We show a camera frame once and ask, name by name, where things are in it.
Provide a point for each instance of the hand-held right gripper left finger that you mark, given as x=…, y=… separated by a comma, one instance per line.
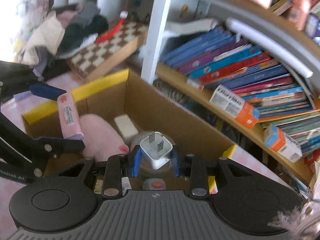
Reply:
x=136, y=162

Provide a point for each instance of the grey garment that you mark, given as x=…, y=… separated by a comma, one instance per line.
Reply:
x=86, y=12

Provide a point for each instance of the wooden chessboard box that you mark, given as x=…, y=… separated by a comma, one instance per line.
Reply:
x=105, y=50

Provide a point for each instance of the white desk shelf unit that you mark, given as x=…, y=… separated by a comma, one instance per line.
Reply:
x=155, y=30

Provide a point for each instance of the yellow cardboard box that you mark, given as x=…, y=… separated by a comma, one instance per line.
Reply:
x=155, y=110

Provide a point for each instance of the pile of clothes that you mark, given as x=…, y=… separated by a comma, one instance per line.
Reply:
x=80, y=37

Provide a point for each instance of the row of colourful books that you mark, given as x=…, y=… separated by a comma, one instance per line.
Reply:
x=250, y=75

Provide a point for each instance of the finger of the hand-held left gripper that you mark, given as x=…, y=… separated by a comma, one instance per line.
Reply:
x=62, y=146
x=47, y=92

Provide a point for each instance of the pink pig plush toy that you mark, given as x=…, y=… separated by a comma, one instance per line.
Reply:
x=102, y=135

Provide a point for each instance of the beige garment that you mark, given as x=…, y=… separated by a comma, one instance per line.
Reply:
x=42, y=37

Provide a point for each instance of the grey toy car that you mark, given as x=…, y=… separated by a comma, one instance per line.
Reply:
x=156, y=185

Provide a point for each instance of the orange white small box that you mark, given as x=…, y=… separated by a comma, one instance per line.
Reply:
x=232, y=105
x=282, y=142

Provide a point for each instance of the pink checkered desktop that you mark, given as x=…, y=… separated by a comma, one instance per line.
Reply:
x=250, y=162

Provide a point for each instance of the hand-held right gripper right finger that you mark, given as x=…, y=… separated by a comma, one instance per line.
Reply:
x=175, y=163

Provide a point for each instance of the white charger plug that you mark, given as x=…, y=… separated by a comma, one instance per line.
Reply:
x=156, y=155

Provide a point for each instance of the pink rectangular case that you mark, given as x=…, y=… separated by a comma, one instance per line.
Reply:
x=68, y=115

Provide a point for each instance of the white carton-shaped block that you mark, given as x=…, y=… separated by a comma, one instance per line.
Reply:
x=126, y=127

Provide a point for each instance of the purple garment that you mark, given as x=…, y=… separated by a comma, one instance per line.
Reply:
x=40, y=62

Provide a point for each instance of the person's fuzzy clothing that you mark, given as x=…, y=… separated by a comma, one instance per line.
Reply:
x=300, y=222

